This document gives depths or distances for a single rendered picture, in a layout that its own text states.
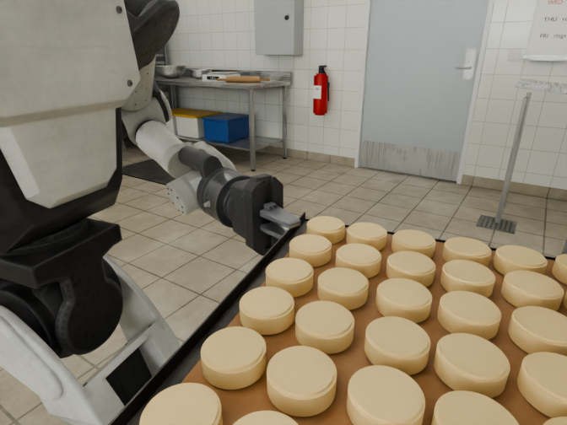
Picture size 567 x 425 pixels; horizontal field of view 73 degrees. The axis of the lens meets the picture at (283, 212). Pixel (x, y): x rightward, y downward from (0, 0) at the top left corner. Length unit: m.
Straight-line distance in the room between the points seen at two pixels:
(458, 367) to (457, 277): 0.13
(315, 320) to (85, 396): 0.32
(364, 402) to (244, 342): 0.10
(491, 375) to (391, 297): 0.10
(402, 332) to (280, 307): 0.10
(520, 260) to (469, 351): 0.18
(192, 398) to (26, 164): 0.28
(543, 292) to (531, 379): 0.12
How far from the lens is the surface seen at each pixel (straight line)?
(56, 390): 0.57
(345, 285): 0.38
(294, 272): 0.40
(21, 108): 0.43
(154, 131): 0.83
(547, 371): 0.35
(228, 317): 0.38
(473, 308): 0.39
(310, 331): 0.33
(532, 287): 0.44
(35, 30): 0.44
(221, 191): 0.60
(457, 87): 3.99
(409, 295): 0.38
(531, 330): 0.38
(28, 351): 0.56
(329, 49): 4.36
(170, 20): 0.67
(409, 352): 0.32
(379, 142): 4.24
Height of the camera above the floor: 1.18
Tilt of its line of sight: 23 degrees down
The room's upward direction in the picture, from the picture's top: straight up
